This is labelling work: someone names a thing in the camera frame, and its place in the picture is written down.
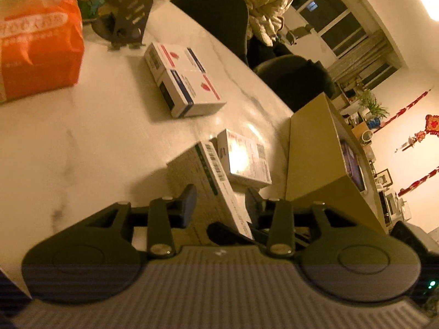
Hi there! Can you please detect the framed picture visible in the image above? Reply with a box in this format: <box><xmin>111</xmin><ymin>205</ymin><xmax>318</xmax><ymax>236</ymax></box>
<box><xmin>373</xmin><ymin>168</ymin><xmax>392</xmax><ymax>188</ymax></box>

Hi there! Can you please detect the dark window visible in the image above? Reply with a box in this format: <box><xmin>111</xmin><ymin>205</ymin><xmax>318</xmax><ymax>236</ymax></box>
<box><xmin>291</xmin><ymin>0</ymin><xmax>367</xmax><ymax>49</ymax></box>

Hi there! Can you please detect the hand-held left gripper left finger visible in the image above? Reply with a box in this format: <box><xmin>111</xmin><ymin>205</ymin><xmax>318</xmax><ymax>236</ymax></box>
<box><xmin>85</xmin><ymin>184</ymin><xmax>198</xmax><ymax>260</ymax></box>

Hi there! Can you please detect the red hanging string decoration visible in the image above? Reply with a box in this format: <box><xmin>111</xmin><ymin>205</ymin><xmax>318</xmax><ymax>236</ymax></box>
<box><xmin>398</xmin><ymin>165</ymin><xmax>439</xmax><ymax>193</ymax></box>
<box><xmin>373</xmin><ymin>88</ymin><xmax>432</xmax><ymax>134</ymax></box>

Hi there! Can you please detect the window curtain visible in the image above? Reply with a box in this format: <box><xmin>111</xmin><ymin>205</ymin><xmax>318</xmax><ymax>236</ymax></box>
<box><xmin>331</xmin><ymin>29</ymin><xmax>396</xmax><ymax>88</ymax></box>

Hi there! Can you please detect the black phone stand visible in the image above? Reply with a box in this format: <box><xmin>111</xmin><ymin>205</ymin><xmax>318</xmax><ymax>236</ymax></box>
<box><xmin>92</xmin><ymin>0</ymin><xmax>155</xmax><ymax>51</ymax></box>

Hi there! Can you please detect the large beige cardboard box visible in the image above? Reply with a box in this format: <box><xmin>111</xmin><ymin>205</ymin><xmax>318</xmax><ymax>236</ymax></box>
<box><xmin>285</xmin><ymin>92</ymin><xmax>394</xmax><ymax>238</ymax></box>

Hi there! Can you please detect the red knot wall decoration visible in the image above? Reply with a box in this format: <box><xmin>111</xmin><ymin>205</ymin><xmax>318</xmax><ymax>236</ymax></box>
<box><xmin>424</xmin><ymin>114</ymin><xmax>439</xmax><ymax>137</ymax></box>

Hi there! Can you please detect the potted green plant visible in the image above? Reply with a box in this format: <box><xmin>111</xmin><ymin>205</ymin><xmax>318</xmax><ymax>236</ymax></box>
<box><xmin>356</xmin><ymin>88</ymin><xmax>391</xmax><ymax>128</ymax></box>

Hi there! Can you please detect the dark green chair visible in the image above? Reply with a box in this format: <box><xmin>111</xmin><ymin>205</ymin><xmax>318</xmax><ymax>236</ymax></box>
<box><xmin>253</xmin><ymin>55</ymin><xmax>338</xmax><ymax>114</ymax></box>
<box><xmin>169</xmin><ymin>0</ymin><xmax>250</xmax><ymax>66</ymax></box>

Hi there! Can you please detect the green medicine box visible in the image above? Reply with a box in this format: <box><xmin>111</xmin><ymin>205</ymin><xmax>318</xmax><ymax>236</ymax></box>
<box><xmin>166</xmin><ymin>140</ymin><xmax>255</xmax><ymax>248</ymax></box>

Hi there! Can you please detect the white marble desktop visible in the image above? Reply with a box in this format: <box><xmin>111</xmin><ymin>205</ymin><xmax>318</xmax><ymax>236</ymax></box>
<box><xmin>0</xmin><ymin>0</ymin><xmax>296</xmax><ymax>295</ymax></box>

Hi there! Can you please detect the white barcode label box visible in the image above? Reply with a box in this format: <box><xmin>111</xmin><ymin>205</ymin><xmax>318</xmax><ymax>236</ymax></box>
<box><xmin>217</xmin><ymin>128</ymin><xmax>272</xmax><ymax>190</ymax></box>

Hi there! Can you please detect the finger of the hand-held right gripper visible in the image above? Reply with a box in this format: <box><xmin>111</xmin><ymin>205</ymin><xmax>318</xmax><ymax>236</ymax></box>
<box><xmin>207</xmin><ymin>222</ymin><xmax>271</xmax><ymax>248</ymax></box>

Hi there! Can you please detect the white low cabinet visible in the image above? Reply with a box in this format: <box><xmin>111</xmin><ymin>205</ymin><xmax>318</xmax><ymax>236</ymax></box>
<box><xmin>343</xmin><ymin>110</ymin><xmax>412</xmax><ymax>228</ymax></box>

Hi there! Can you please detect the white strawberry print box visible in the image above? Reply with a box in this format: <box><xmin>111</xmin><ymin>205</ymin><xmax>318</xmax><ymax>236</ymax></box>
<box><xmin>143</xmin><ymin>42</ymin><xmax>207</xmax><ymax>80</ymax></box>
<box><xmin>158</xmin><ymin>69</ymin><xmax>227</xmax><ymax>119</ymax></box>

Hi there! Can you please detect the purple medicine box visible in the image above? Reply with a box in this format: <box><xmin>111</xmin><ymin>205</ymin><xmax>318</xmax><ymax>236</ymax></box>
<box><xmin>339</xmin><ymin>140</ymin><xmax>367</xmax><ymax>193</ymax></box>

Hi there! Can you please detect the grey office chair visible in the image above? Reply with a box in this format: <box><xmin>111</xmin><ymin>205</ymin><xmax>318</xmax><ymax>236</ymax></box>
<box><xmin>287</xmin><ymin>24</ymin><xmax>314</xmax><ymax>46</ymax></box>

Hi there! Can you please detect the orange tissue pack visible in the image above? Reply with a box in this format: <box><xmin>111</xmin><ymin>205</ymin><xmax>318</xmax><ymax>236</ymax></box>
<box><xmin>0</xmin><ymin>0</ymin><xmax>85</xmax><ymax>104</ymax></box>

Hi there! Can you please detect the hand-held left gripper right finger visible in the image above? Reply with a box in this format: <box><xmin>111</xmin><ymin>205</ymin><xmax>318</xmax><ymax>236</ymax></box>
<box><xmin>244</xmin><ymin>187</ymin><xmax>345</xmax><ymax>258</ymax></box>

